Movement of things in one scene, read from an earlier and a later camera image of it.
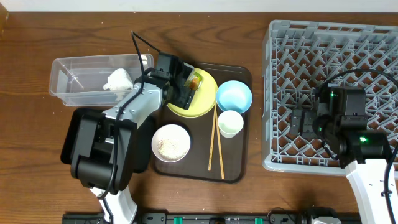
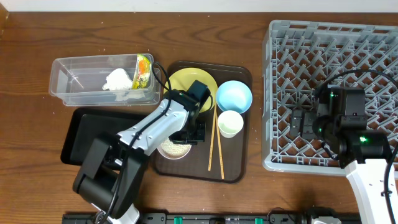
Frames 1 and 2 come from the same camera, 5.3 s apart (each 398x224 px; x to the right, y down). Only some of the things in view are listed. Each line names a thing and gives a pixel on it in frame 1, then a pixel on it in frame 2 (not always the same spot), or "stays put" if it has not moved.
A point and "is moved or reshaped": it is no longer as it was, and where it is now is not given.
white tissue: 120,79 stays put
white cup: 229,123 stays put
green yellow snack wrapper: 194,80 is moved or reshaped
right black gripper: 310,119 stays put
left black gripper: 186,98 -> 201,138
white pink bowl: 170,143 stays put
